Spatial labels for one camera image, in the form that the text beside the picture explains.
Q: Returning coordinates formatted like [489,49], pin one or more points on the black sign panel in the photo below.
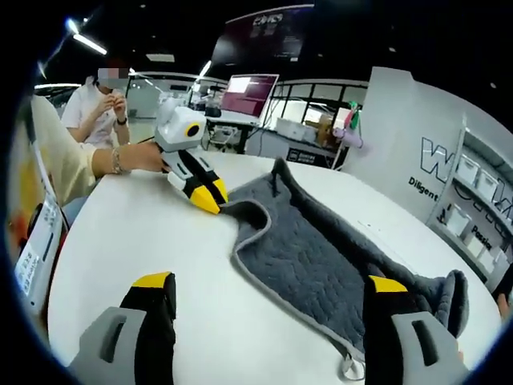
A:
[304,156]

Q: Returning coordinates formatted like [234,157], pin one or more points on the standing desk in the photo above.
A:
[232,136]

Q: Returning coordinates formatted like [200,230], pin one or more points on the person's left hand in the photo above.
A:
[142,157]

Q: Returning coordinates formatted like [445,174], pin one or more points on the brown cardboard box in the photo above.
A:
[328,130]

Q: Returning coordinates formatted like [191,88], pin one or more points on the grey metal shelving rack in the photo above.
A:
[457,160]

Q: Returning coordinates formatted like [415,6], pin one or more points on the lavender roll with white stand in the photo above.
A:
[349,138]

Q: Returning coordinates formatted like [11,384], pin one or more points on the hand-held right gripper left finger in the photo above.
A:
[154,345]

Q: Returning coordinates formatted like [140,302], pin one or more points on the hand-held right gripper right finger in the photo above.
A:
[380,345]

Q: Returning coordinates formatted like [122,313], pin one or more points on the monitor with purple screen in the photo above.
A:
[246,96]

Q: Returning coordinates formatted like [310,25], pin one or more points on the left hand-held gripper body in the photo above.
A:
[178,128]

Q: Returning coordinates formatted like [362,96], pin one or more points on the group of white storage bins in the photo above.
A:
[481,180]

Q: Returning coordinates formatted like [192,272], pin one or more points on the large dark hanging screen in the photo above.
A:
[260,36]

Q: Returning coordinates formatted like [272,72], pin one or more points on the grey towel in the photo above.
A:
[304,256]

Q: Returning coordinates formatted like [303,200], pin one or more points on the white worn device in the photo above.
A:
[40,256]

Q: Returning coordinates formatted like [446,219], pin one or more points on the small red green flag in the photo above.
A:
[353,114]

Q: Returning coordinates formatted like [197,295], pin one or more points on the white table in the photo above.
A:
[140,240]

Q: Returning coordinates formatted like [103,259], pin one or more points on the white lidded plastic crate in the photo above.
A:
[294,128]

